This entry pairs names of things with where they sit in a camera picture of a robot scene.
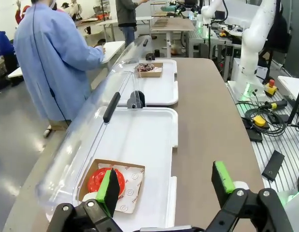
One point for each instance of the clear plastic display lid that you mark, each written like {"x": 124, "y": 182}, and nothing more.
{"x": 79, "y": 145}
{"x": 130, "y": 53}

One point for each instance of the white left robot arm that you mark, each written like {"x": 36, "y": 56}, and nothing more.
{"x": 296, "y": 212}

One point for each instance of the black tripod leg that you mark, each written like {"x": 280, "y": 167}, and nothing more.
{"x": 296, "y": 101}

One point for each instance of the white display tray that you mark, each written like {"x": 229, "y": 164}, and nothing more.
{"x": 159, "y": 89}
{"x": 144, "y": 145}

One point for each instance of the yellow pendant button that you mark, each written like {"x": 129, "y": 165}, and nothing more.
{"x": 259, "y": 120}

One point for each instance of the person in grey jacket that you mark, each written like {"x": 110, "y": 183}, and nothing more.
{"x": 127, "y": 17}

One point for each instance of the brown background workbench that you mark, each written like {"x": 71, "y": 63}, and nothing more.
{"x": 173, "y": 24}

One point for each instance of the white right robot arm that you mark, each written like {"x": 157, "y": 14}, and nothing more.
{"x": 255, "y": 36}

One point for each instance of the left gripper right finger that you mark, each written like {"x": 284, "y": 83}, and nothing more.
{"x": 224, "y": 183}

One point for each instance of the white table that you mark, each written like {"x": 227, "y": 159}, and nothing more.
{"x": 114, "y": 49}

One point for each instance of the ribbed aluminium base platform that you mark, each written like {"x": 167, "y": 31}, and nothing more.
{"x": 267, "y": 149}

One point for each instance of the person's right forearm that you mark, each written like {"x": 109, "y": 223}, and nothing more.
{"x": 89, "y": 56}

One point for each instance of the red glazed donut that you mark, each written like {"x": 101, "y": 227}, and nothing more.
{"x": 96, "y": 181}

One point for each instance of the person in blue shirt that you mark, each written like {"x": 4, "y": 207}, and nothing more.
{"x": 50, "y": 62}

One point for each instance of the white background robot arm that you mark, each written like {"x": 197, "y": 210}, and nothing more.
{"x": 209, "y": 10}

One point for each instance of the person in blue hoodie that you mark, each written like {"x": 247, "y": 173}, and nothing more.
{"x": 4, "y": 48}

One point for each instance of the flat black device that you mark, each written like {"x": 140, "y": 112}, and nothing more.
{"x": 273, "y": 165}

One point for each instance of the chocolate donut in cardboard box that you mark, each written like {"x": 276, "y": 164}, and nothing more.
{"x": 151, "y": 74}

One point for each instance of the cardboard box of red donut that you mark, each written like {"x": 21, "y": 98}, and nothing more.
{"x": 91, "y": 164}

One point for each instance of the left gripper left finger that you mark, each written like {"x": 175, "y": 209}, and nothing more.
{"x": 110, "y": 193}

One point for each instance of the yellow red emergency stop box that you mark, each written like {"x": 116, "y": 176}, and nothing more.
{"x": 271, "y": 89}

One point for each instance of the paper liner under red donut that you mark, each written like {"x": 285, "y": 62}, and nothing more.
{"x": 132, "y": 186}

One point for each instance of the black mug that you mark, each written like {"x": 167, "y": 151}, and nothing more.
{"x": 87, "y": 30}

